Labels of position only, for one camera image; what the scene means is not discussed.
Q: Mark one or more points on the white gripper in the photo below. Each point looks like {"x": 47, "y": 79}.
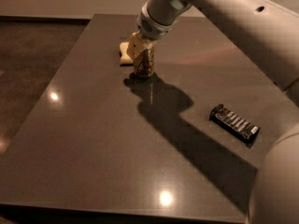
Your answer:
{"x": 151, "y": 27}

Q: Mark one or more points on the orange soda can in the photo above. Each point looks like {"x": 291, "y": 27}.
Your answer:
{"x": 144, "y": 63}

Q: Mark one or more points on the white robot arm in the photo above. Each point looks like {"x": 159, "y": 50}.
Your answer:
{"x": 268, "y": 35}

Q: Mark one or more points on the yellow sponge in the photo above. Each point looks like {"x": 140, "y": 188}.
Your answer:
{"x": 124, "y": 57}

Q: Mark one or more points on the black snack bar wrapper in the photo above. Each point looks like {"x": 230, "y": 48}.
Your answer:
{"x": 234, "y": 124}

